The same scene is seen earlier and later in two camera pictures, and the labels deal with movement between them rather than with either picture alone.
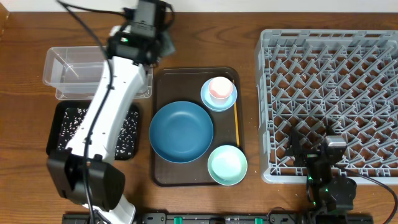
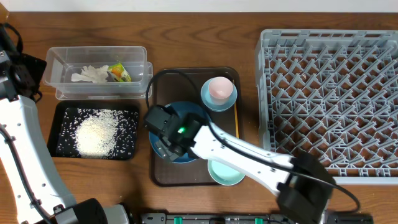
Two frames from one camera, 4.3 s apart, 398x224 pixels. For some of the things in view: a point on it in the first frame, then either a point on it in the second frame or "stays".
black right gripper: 295,148 to 163,145
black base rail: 229,218 stays
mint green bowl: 227,165 stays
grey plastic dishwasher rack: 345,79 stays
